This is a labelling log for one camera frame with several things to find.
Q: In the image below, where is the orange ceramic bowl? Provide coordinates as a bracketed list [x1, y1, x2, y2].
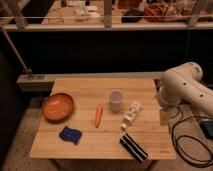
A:
[42, 93, 74, 121]

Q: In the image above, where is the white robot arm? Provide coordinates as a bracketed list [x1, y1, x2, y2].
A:
[157, 62, 213, 117]

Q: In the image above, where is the translucent plastic cup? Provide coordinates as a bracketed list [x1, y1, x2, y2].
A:
[108, 89, 124, 113]

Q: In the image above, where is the orange carrot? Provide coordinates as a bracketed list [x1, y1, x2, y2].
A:
[95, 106, 103, 128]

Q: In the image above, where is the white plastic bottle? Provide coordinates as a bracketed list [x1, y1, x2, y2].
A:
[121, 100, 141, 130]

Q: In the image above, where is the wooden table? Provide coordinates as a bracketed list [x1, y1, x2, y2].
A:
[30, 78, 176, 160]

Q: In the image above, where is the black white striped box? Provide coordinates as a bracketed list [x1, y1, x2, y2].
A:
[120, 134, 148, 163]

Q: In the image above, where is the blue cloth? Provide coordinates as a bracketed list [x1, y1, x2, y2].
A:
[59, 126, 82, 145]

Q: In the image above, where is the grey metal base beam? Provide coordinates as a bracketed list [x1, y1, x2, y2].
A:
[16, 72, 162, 92]

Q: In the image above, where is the blue device on floor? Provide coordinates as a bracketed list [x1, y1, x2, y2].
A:
[200, 120, 213, 140]

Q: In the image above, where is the diagonal metal pole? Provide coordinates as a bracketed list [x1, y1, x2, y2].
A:
[0, 26, 32, 76]

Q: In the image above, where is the black cable on floor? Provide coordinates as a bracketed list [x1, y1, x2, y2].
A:
[168, 105, 213, 169]

